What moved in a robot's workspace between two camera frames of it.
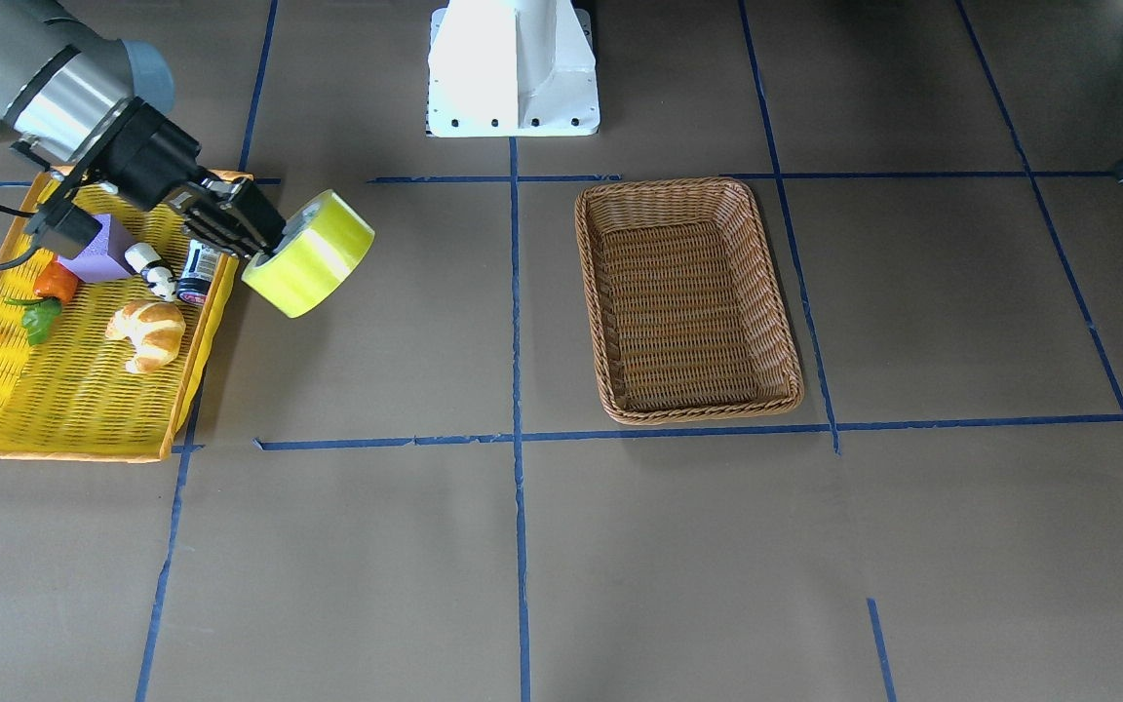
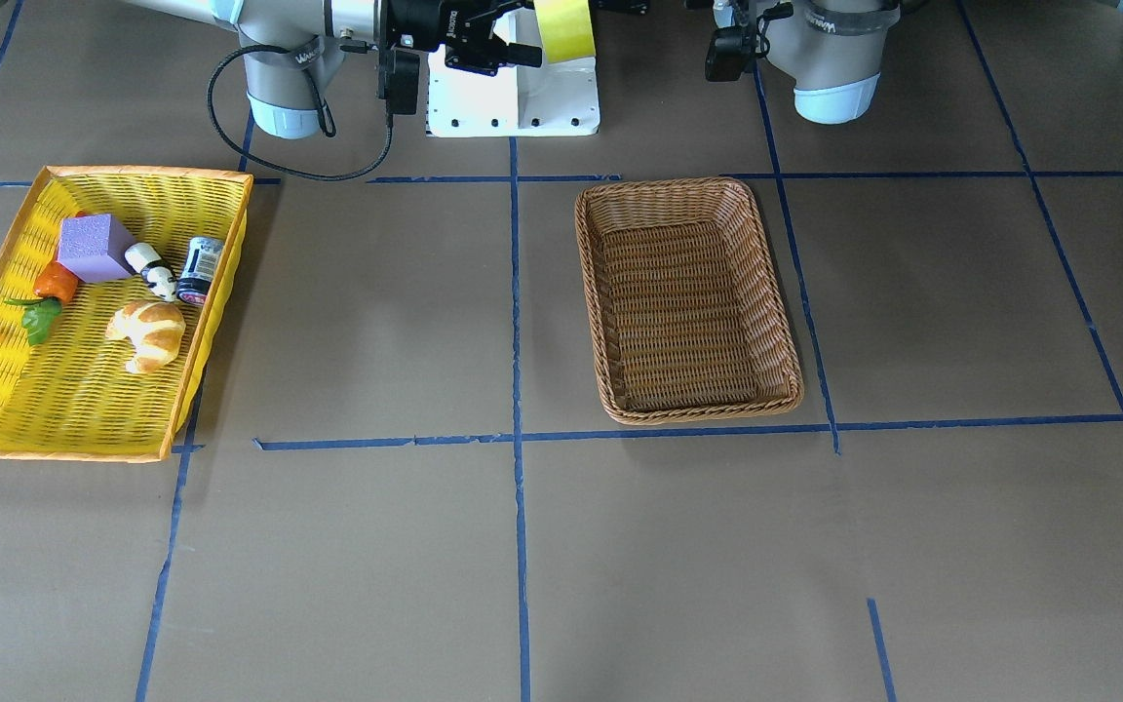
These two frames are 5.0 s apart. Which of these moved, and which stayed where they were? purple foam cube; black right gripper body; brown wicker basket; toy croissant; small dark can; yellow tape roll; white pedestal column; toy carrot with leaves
Moved: black right gripper body; yellow tape roll
Stayed: toy croissant; purple foam cube; toy carrot with leaves; brown wicker basket; white pedestal column; small dark can
